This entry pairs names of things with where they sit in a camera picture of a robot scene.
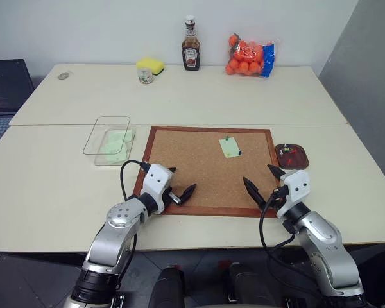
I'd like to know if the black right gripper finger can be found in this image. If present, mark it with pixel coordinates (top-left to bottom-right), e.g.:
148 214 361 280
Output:
266 164 286 181
242 176 268 210

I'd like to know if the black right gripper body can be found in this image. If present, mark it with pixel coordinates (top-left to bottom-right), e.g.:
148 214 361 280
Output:
263 191 289 212

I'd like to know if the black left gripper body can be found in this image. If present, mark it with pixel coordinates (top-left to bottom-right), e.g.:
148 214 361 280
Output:
164 185 184 207

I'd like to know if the wood framed cork board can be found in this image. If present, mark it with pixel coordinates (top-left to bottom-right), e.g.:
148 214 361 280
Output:
132 125 282 219

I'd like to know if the pale green paper note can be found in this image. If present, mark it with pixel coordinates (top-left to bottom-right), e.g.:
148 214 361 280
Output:
218 137 242 159

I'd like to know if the brown pin tray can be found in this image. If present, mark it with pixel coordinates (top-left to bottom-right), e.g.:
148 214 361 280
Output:
274 143 311 170

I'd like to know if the clear plastic container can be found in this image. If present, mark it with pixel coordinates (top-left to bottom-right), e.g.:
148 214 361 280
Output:
83 115 137 167

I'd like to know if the dark rounded shape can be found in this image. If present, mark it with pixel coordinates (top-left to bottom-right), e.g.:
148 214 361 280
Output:
146 265 186 308
227 262 278 308

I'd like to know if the small clear jar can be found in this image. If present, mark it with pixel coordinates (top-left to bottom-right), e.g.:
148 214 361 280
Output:
137 66 155 85

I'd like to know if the yellow sponge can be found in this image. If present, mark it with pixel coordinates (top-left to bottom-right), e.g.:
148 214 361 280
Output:
135 57 166 76

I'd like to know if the bag of orange balls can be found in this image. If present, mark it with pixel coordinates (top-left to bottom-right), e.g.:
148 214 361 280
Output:
225 31 280 79

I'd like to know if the ketchup bottle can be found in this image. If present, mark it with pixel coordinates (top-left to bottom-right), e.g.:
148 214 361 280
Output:
180 15 203 72

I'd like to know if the dark laptop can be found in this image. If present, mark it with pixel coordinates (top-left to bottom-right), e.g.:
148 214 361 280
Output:
0 58 36 136

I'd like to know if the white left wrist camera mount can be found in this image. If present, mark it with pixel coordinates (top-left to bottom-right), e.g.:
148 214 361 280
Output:
139 163 175 215

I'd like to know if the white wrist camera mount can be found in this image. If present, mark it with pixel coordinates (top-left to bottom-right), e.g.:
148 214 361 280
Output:
139 163 175 215
275 169 311 219

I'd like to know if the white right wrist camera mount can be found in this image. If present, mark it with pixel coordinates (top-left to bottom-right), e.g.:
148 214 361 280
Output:
275 169 311 219

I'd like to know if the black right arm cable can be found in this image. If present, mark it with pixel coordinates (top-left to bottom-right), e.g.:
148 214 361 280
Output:
259 185 318 289

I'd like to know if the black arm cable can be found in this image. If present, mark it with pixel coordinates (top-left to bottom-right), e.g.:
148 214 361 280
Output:
259 185 318 289
119 159 150 201

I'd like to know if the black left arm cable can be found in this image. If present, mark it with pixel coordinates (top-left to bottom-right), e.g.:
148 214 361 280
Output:
119 159 150 201

